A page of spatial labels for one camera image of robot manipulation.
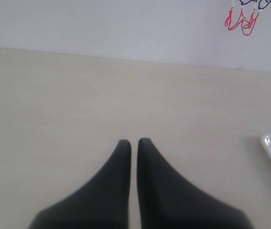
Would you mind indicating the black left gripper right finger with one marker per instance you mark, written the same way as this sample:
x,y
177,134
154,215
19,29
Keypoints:
x,y
168,201

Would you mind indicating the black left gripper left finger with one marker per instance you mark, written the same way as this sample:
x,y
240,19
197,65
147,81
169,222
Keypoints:
x,y
102,203

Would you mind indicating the red mini basketball hoop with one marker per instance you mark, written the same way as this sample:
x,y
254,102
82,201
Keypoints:
x,y
244,14

